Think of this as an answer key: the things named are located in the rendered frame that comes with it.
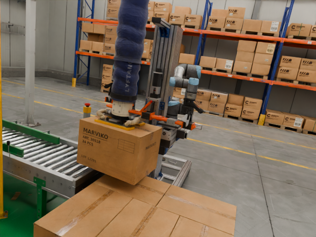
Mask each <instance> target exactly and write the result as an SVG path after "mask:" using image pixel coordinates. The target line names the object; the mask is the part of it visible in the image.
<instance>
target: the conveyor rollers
mask: <svg viewBox="0 0 316 237"><path fill-rule="evenodd" d="M7 140H10V144H12V145H14V146H17V147H20V148H23V149H24V157H22V158H23V159H25V160H28V161H31V162H33V163H35V164H38V165H41V166H44V167H47V168H49V169H52V170H54V171H57V172H60V173H62V172H63V173H62V174H65V175H67V176H69V175H71V174H72V173H74V172H76V171H78V170H80V169H82V168H83V169H82V170H80V171H78V172H76V173H74V174H73V175H71V176H70V177H73V178H77V177H79V176H80V175H82V174H84V173H85V172H87V171H89V170H91V168H89V167H86V166H84V165H82V164H79V163H77V160H76V159H77V150H78V149H75V150H74V147H72V146H71V147H69V148H68V146H67V145H63V146H62V144H61V143H60V144H55V143H52V142H48V141H45V140H42V139H39V138H36V137H33V136H30V135H27V134H24V133H21V132H18V131H15V130H12V129H9V128H6V127H2V141H3V142H7ZM77 164H79V165H77ZM75 165H77V166H75ZM73 166H75V167H73ZM71 167H73V168H71ZM84 167H85V168H84ZM69 168H71V169H69ZM67 169H69V170H67ZM66 170H67V171H66ZM64 171H65V172H64Z"/></svg>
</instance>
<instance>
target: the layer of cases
mask: <svg viewBox="0 0 316 237"><path fill-rule="evenodd" d="M236 211H237V206H235V205H231V204H228V203H225V202H222V201H219V200H217V199H214V198H211V197H207V196H204V195H201V194H198V193H195V192H193V191H190V190H186V189H183V188H180V187H177V186H174V185H171V184H169V183H166V182H162V181H159V180H156V179H153V178H150V177H147V176H145V177H144V178H143V179H142V180H140V181H139V182H138V183H137V184H136V185H132V184H130V183H127V182H125V181H122V180H120V179H117V178H114V177H112V176H109V175H107V174H105V175H104V176H102V177H101V178H99V179H98V180H96V181H95V182H93V183H92V184H90V185H89V186H87V187H86V188H84V189H83V190H82V191H80V192H79V193H77V194H76V195H74V196H73V197H71V198H70V199H68V200H67V201H65V202H64V203H62V204H61V205H59V206H58V207H57V208H55V209H54V210H52V211H51V212H49V213H48V214H46V215H45V216H43V217H42V218H40V219H39V220H37V221H36V222H35V223H34V230H33V237H234V231H235V221H236Z"/></svg>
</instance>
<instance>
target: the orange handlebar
mask: <svg viewBox="0 0 316 237"><path fill-rule="evenodd" d="M106 106H107V107H109V108H112V104H107V105H106ZM128 112H130V113H133V114H137V115H141V114H142V113H140V112H139V111H136V110H132V109H131V110H129V111H128ZM151 118H153V119H156V120H158V121H165V122H167V119H168V118H165V117H164V116H160V115H158V116H157V115H153V116H152V115H151ZM175 124H177V125H182V121H176V122H175ZM193 128H196V125H194V126H193Z"/></svg>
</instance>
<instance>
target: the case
mask: <svg viewBox="0 0 316 237"><path fill-rule="evenodd" d="M99 118H100V117H99V116H93V117H89V118H82V119H80V120H79V137H78V150H77V163H79V164H82V165H84V166H87V167H89V168H92V169H94V170H97V171H99V172H102V173H104V174H107V175H109V176H112V177H114V178H117V179H120V180H122V181H125V182H127V183H130V184H132V185H136V184H137V183H138V182H139V181H140V180H142V179H143V178H144V177H145V176H147V175H148V174H149V173H151V172H152V171H153V170H154V169H156V166H157V160H158V152H159V146H160V140H161V134H162V127H158V126H154V125H150V124H146V123H145V125H143V126H136V125H131V126H134V127H135V128H134V129H132V130H130V131H127V130H124V129H120V128H117V127H113V126H109V125H106V124H102V123H99V122H95V119H99Z"/></svg>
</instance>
